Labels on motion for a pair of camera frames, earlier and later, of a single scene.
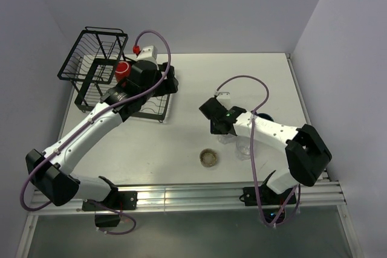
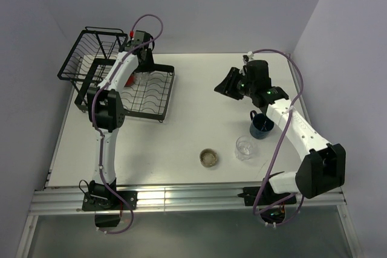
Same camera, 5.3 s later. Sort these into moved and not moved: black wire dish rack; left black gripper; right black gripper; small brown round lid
Moved: left black gripper; right black gripper
Not moved: black wire dish rack; small brown round lid
